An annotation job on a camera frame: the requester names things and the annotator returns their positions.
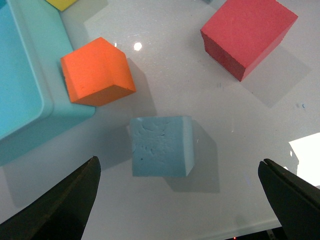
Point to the light blue foam block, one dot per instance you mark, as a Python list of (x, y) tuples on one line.
[(162, 146)]

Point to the teal plastic bin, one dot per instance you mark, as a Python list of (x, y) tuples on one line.
[(34, 102)]

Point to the red foam block front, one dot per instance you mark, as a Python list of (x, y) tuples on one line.
[(242, 33)]

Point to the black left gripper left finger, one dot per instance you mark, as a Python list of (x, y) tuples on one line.
[(62, 212)]

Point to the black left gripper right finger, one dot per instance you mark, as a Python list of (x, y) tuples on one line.
[(295, 202)]

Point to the orange foam block near teal bin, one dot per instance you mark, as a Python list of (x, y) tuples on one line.
[(96, 74)]

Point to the yellow foam block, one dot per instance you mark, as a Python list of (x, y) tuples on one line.
[(61, 5)]

